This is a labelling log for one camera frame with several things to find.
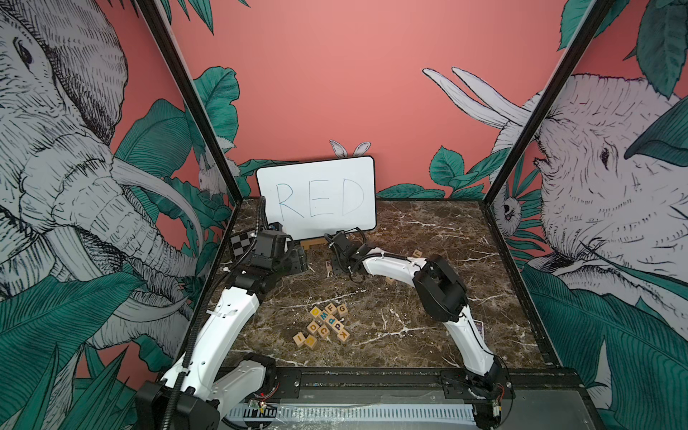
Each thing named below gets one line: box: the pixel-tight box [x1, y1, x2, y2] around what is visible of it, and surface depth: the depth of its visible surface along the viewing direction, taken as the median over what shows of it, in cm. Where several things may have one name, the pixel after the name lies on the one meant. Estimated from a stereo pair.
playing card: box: [473, 318, 485, 343], surface depth 85 cm
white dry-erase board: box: [255, 155, 378, 241], surface depth 96 cm
